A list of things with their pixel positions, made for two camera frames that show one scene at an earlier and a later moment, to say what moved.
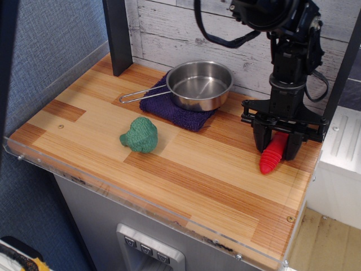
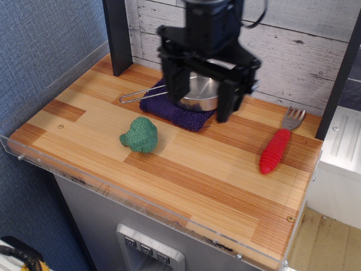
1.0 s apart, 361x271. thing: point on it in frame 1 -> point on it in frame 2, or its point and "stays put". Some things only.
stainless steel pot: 198,86 stays put
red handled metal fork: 273,152 stays put
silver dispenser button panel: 139,251 stays put
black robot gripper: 286,110 -> 211,41
